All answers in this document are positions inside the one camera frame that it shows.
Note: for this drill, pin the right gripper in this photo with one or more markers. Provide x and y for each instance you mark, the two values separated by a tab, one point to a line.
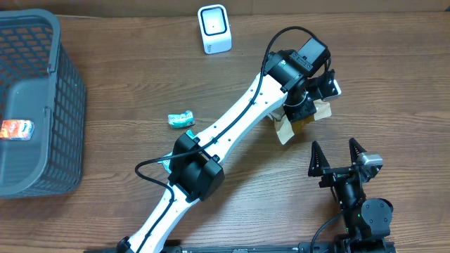
319	167

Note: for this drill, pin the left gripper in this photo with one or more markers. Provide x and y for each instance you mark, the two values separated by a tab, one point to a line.
296	114

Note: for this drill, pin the beige brown snack bag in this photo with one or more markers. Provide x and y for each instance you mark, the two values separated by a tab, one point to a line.
286	130

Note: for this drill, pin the small teal wipes pack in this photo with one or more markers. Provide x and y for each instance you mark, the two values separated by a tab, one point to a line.
183	120

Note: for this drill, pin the teal tissue pack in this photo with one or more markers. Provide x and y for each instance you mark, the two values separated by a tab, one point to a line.
166	163

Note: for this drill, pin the orange snack packet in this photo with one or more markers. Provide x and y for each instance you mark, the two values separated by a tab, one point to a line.
17	129

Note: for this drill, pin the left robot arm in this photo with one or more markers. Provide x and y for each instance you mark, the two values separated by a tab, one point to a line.
290	83

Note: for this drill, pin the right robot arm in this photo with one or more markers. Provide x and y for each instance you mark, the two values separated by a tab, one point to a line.
367	220

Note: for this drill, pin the white barcode scanner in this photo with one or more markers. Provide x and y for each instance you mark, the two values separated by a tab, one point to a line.
215	29

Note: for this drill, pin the grey plastic mesh basket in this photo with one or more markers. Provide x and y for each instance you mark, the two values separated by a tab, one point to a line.
40	83

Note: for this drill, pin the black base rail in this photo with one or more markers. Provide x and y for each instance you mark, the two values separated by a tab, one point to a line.
302	247

